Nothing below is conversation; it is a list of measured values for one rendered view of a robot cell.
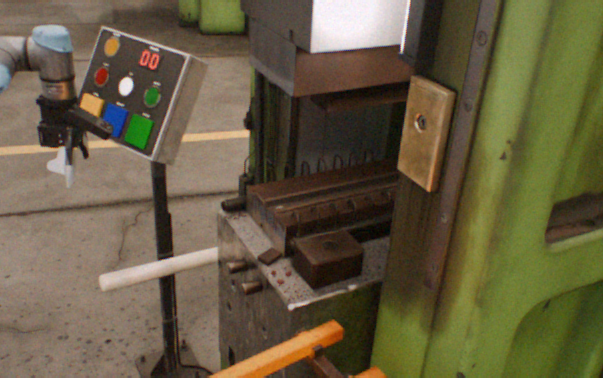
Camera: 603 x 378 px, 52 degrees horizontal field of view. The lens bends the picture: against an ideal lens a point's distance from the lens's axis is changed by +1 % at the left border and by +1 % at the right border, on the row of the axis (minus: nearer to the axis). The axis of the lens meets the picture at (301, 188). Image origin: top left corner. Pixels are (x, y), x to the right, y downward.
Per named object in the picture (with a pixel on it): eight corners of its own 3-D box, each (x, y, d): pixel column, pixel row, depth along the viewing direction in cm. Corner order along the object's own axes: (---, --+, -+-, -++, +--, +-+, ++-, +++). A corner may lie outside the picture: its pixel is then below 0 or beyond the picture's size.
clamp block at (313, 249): (312, 291, 119) (314, 264, 115) (292, 266, 125) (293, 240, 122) (363, 276, 124) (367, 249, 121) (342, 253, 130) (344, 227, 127)
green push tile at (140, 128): (143, 149, 153) (153, 121, 153) (123, 141, 157) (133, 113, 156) (148, 151, 155) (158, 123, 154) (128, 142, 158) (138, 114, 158)
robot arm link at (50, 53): (31, 23, 135) (72, 23, 136) (39, 71, 140) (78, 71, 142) (23, 33, 128) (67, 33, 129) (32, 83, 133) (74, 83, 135)
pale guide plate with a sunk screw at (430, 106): (427, 192, 100) (446, 94, 92) (395, 168, 107) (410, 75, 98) (438, 190, 101) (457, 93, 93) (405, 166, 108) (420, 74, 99)
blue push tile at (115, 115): (117, 138, 158) (126, 110, 158) (98, 129, 162) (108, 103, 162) (122, 139, 160) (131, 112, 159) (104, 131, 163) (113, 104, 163)
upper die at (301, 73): (293, 97, 110) (295, 45, 106) (248, 63, 125) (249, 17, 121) (470, 73, 128) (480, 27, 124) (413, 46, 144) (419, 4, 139)
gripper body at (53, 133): (51, 136, 149) (43, 89, 143) (87, 137, 149) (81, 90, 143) (40, 150, 142) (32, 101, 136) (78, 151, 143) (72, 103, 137)
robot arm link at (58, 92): (80, 73, 141) (69, 85, 134) (82, 91, 143) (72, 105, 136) (46, 71, 141) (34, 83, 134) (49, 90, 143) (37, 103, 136)
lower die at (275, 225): (284, 257, 128) (286, 223, 124) (246, 210, 143) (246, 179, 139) (441, 216, 146) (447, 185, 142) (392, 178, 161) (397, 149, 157)
